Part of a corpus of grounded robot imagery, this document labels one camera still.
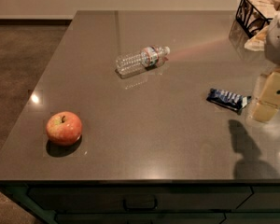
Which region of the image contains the clear plastic water bottle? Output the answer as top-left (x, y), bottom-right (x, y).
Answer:
top-left (116, 46), bottom-right (171, 77)

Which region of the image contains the dark right drawer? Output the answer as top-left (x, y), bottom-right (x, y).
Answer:
top-left (237, 186), bottom-right (280, 212)

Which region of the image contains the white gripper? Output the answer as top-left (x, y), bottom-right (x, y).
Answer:
top-left (251, 11), bottom-right (280, 122)

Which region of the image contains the blue snack bar wrapper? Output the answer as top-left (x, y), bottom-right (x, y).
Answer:
top-left (206, 89), bottom-right (251, 113)

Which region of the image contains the red apple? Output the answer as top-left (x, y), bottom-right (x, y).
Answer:
top-left (46, 111), bottom-right (82, 147)

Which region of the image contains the dark drawer with handle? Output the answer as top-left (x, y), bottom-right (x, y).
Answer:
top-left (28, 186), bottom-right (252, 213)

